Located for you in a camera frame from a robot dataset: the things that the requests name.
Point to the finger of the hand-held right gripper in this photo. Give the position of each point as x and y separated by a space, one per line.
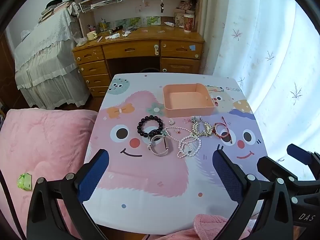
298 151
271 166

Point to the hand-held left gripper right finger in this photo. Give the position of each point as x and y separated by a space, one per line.
227 175

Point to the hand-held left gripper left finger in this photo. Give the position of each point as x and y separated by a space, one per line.
93 177

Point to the gold rhinestone hair clip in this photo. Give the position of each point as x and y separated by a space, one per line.
207 129
196 127

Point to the small flower brooch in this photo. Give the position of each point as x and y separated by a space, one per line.
163 132

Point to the pink plastic tray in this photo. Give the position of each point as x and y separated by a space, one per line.
186 98

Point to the pink fleece cloth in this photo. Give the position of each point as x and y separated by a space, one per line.
212 226

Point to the pink quilted blanket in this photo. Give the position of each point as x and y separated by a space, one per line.
37 142

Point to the green snack packet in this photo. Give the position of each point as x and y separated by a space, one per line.
24 182

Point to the white patterned curtain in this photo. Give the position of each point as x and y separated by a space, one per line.
262 55

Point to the white lace cover cloth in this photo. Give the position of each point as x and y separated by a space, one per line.
50 55

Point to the wooden desk with drawers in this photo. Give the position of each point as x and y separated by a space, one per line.
130 48

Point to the clear plastic bag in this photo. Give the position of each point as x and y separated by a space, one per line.
81 42

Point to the yellow mug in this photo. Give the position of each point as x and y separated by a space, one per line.
92 35

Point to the white drawer hook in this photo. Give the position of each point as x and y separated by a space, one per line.
156 49

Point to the crumpled white tissue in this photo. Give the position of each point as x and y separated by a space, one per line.
115 35

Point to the black tube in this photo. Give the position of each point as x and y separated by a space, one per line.
116 28

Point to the glass pen cup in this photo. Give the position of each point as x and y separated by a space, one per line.
103 27

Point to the wooden desk hutch shelf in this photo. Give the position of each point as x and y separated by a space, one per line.
85 26

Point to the floral paper cup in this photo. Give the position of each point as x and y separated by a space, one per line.
189 23

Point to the small white bottle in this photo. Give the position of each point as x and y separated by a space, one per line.
169 24

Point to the pile of books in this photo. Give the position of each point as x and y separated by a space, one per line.
53 9

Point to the black hanging charm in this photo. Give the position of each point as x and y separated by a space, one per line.
162 7

